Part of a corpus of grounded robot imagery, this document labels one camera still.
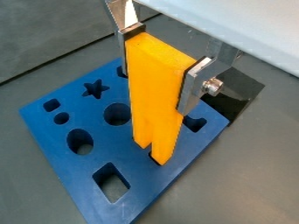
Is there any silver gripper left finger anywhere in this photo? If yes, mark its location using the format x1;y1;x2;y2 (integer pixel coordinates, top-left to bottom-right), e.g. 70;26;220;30
106;0;146;74

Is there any black curved holder block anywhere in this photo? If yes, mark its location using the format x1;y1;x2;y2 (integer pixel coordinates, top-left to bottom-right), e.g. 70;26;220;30
201;67;266;123

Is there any yellow double-square peg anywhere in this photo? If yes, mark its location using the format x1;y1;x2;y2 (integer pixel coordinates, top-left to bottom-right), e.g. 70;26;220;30
126;32;196;165

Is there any blue shape-sorter block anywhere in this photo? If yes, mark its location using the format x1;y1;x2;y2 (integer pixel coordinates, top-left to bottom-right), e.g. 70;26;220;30
21;59;230;224

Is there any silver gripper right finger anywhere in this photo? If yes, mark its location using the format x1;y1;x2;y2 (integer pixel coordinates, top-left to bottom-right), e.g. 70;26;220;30
177;38;240;116

